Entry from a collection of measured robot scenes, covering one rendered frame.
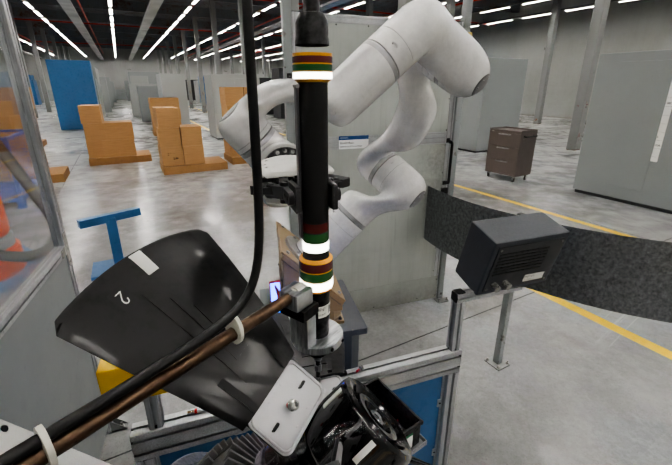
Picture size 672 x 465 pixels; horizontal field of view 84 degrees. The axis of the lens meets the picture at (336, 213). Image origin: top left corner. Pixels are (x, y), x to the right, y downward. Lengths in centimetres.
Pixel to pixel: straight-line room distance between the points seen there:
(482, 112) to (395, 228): 770
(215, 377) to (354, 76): 50
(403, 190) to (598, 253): 137
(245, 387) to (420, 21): 62
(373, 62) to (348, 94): 7
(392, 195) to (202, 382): 76
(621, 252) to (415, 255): 128
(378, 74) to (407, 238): 217
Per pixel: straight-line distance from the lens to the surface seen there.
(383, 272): 281
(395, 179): 109
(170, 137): 791
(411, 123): 97
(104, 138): 959
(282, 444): 51
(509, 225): 116
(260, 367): 49
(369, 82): 68
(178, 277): 50
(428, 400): 135
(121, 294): 47
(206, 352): 40
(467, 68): 84
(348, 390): 50
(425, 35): 74
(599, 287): 232
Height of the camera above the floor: 162
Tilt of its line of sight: 19 degrees down
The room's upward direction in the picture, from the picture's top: straight up
